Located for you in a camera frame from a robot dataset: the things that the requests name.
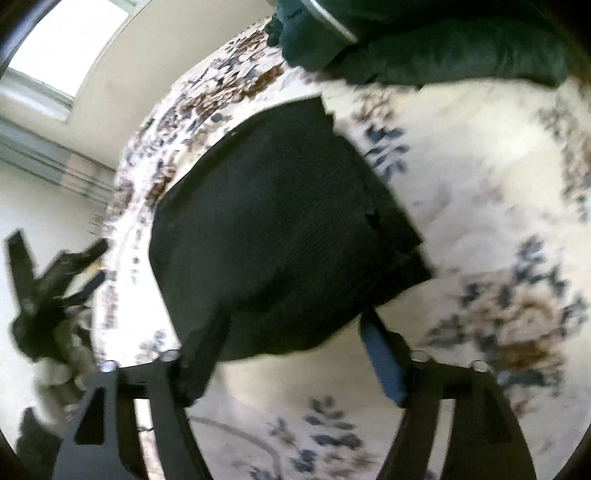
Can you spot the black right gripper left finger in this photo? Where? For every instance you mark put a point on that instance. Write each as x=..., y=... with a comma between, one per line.
x=104, y=441

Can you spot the black knit garment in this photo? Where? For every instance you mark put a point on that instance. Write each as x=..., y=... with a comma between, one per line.
x=284, y=228

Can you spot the white gloved left hand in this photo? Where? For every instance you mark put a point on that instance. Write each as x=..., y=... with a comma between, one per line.
x=58, y=388

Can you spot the green curtain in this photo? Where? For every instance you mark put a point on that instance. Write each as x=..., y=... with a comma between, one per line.
x=55, y=164

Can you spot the bright window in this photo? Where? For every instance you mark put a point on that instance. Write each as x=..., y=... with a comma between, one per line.
x=63, y=47

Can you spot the floral fleece bed blanket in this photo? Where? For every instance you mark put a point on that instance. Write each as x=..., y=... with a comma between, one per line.
x=491, y=355

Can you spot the dark green jacket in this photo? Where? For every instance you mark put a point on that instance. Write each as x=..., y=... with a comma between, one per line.
x=415, y=43

